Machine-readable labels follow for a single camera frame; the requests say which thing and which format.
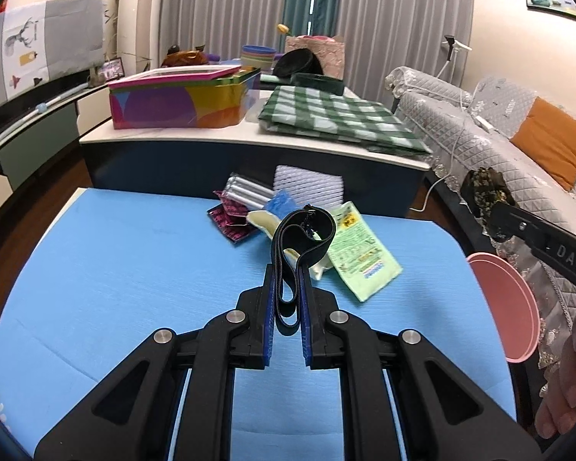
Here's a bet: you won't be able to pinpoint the green wet wipes packet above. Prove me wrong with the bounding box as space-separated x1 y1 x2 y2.
326 202 402 303

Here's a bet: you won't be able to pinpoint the teal curtain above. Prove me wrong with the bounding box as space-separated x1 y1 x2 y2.
281 0 344 51

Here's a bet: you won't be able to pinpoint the grey covered television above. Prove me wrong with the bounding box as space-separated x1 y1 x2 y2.
0 0 106 107

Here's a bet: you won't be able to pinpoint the white charging cable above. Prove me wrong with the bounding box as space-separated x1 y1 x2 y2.
409 83 495 214

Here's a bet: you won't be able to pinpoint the white standing air conditioner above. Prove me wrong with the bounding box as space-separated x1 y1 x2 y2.
116 0 162 75

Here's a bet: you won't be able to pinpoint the grey quilted sofa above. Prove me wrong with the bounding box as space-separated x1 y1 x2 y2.
385 67 576 368

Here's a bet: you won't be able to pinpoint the pink lace basket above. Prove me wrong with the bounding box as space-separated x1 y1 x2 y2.
285 35 345 80

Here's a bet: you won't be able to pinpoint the black cap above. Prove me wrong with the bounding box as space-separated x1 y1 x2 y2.
272 48 323 79

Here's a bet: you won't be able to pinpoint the green checkered cloth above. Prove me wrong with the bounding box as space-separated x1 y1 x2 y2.
258 85 431 155

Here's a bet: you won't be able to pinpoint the stacked coloured bowls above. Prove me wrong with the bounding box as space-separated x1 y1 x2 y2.
240 45 276 72

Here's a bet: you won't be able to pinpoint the white floor lamp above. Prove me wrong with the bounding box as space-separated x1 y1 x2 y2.
436 35 472 83

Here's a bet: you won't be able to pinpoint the dark floral scrunchie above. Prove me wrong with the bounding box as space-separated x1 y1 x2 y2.
460 167 516 225

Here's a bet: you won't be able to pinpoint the pink plastic basin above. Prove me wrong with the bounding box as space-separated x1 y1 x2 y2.
467 252 540 363

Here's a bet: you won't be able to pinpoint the blue plastic wrapper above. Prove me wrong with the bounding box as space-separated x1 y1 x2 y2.
263 189 300 223

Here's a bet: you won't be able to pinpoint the white coffee table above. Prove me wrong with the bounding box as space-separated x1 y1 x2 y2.
80 92 430 217

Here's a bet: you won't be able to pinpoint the colourful storage box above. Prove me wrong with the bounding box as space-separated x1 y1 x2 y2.
108 65 261 129

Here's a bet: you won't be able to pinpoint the silver foil packet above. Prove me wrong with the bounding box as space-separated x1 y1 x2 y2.
222 173 275 210

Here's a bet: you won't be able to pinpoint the person right hand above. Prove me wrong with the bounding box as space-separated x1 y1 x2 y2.
535 319 576 439

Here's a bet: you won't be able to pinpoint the white foam net sleeve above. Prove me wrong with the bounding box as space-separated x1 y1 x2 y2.
273 166 344 210

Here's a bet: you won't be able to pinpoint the black elastic band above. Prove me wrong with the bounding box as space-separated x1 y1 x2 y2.
271 205 336 336

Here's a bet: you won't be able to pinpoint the orange cushion near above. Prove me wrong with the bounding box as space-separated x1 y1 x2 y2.
511 97 576 192

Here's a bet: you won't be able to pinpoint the maroon patterned wrapper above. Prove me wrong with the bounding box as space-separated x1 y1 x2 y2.
207 191 257 245

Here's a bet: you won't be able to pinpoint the grey curtain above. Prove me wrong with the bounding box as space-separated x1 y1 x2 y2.
159 0 473 101

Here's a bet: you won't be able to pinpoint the tv cabinet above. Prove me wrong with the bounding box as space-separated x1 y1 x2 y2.
0 85 110 208

